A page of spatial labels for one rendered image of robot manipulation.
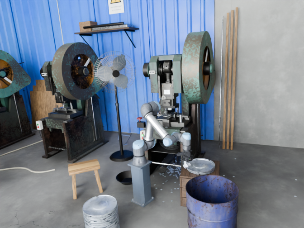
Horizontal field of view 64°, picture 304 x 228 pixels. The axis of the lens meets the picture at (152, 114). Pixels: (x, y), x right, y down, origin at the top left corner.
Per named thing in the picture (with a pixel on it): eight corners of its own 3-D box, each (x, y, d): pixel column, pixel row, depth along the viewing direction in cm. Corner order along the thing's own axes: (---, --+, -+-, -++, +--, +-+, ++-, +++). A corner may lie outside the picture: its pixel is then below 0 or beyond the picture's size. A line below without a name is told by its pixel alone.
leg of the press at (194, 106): (189, 183, 293) (187, 111, 270) (180, 182, 297) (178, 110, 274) (205, 153, 374) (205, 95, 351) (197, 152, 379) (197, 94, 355)
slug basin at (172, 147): (180, 153, 304) (180, 145, 302) (154, 150, 318) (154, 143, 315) (187, 143, 334) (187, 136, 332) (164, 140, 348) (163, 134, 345)
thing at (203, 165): (217, 171, 238) (217, 170, 238) (187, 173, 238) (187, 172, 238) (210, 158, 266) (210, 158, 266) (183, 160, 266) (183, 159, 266)
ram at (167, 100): (172, 106, 297) (171, 82, 289) (160, 106, 303) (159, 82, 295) (176, 103, 312) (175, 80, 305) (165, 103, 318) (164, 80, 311)
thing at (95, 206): (120, 210, 202) (120, 209, 202) (84, 220, 192) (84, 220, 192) (112, 192, 228) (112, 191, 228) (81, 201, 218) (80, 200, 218)
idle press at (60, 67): (78, 169, 347) (59, 41, 303) (30, 159, 389) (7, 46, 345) (132, 134, 480) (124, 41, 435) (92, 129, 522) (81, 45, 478)
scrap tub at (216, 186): (235, 264, 182) (236, 208, 169) (180, 249, 198) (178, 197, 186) (239, 226, 219) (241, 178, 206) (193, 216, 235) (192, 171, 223)
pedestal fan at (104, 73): (130, 166, 344) (120, 50, 304) (92, 161, 370) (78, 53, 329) (162, 136, 454) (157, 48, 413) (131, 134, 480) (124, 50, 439)
